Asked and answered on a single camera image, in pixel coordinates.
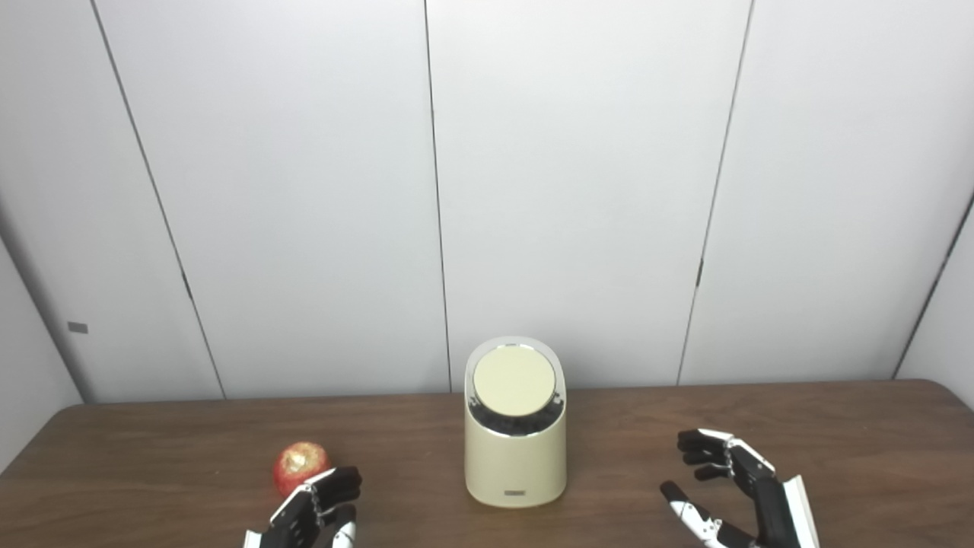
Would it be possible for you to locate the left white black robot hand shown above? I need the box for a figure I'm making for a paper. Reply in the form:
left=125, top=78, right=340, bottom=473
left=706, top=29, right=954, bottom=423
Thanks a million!
left=243, top=466, right=362, bottom=548

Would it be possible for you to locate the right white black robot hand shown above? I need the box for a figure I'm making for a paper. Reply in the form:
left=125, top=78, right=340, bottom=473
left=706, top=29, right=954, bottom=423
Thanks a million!
left=660, top=429, right=821, bottom=548

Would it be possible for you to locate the red apple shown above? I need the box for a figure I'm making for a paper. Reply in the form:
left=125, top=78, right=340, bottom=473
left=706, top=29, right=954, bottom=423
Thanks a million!
left=273, top=442, right=330, bottom=498

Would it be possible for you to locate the cream-colored lidded bin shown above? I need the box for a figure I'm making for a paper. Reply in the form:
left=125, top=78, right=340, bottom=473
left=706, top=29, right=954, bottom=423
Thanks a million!
left=464, top=336, right=568, bottom=508

